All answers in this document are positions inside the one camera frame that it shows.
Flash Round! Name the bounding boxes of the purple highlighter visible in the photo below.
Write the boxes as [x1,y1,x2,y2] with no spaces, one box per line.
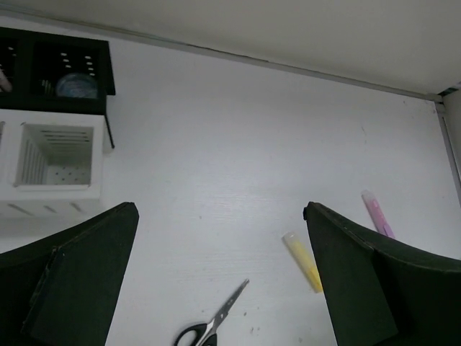
[361,190,395,239]

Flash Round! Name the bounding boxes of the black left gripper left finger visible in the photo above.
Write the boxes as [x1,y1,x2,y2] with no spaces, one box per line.
[1,202,139,345]

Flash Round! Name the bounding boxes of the yellow highlighter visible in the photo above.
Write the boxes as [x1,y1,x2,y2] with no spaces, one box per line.
[282,232,323,293]

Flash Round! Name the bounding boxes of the white slotted organizer box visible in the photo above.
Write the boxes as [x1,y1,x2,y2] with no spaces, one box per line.
[1,110,107,218]

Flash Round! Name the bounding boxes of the black handled scissors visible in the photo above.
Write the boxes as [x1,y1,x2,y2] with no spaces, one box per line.
[174,279,250,346]

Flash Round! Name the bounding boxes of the red pen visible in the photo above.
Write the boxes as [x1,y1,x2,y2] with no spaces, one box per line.
[0,69,12,92]

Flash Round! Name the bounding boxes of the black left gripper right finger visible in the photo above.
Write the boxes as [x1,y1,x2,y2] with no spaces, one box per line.
[303,202,460,345]

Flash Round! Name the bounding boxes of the black slotted organizer box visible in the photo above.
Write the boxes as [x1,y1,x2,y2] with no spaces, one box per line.
[0,27,116,149]

